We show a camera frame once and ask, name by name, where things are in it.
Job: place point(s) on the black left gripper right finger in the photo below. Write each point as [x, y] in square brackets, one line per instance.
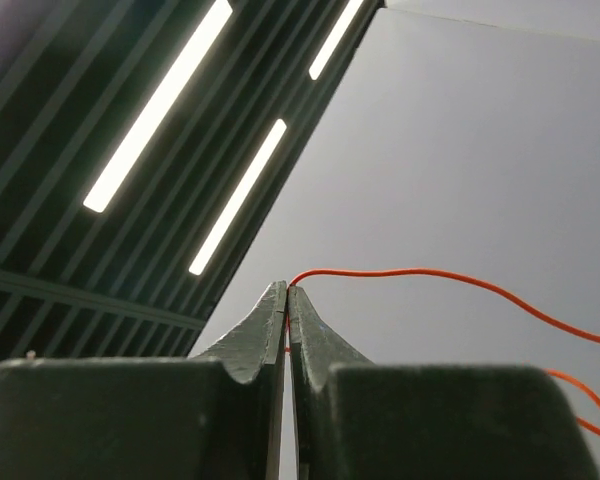
[356, 419]

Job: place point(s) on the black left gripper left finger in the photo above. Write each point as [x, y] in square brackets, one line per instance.
[213, 416]

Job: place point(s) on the ceiling light strip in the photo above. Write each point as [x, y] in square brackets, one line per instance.
[238, 197]
[158, 105]
[333, 38]

